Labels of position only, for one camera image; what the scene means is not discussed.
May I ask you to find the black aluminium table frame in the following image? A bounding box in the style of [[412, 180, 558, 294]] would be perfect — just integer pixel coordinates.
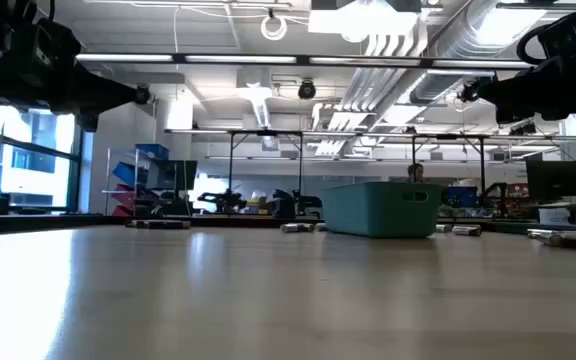
[[0, 212, 576, 236]]

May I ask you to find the silver ventilation duct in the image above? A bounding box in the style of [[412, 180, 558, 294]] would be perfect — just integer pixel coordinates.
[[407, 0, 549, 106]]

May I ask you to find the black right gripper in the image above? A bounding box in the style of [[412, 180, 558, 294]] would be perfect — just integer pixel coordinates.
[[481, 57, 576, 125]]

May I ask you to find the black spotlight cluster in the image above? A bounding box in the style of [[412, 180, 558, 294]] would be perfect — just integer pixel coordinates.
[[459, 74, 489, 104]]

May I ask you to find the blue storage bin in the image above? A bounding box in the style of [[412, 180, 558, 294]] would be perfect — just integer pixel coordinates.
[[135, 143, 171, 160], [111, 160, 149, 187]]

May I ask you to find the white ceiling air duct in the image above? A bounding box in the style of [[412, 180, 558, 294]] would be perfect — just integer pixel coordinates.
[[237, 67, 279, 130]]

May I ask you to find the dark computer monitor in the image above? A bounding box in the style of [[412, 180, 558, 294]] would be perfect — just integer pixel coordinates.
[[146, 159, 198, 191], [526, 159, 576, 201]]

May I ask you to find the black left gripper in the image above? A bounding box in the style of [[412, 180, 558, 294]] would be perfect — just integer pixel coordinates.
[[0, 59, 138, 133]]

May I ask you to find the blue crate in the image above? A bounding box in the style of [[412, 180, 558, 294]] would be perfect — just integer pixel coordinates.
[[446, 185, 479, 207]]

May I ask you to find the white box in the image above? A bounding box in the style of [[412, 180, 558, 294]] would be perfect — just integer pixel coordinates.
[[538, 208, 572, 225]]

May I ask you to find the red storage bin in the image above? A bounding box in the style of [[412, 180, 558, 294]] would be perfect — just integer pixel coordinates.
[[111, 183, 142, 209]]

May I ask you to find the green plastic bin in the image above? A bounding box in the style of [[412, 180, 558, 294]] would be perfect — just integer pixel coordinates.
[[320, 181, 445, 239]]

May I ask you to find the black background rig frame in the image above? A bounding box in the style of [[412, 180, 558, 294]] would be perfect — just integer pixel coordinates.
[[410, 132, 487, 197], [226, 128, 305, 194]]

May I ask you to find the white cable coil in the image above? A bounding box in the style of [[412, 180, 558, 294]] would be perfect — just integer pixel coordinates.
[[260, 13, 288, 42]]

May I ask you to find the person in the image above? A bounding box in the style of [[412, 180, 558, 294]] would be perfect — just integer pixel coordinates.
[[406, 162, 427, 184]]

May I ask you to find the large window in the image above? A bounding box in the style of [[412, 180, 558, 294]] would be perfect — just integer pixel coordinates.
[[0, 102, 83, 214]]

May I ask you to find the ceiling LED light bar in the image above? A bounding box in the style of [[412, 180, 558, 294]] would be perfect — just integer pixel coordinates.
[[75, 52, 537, 70]]

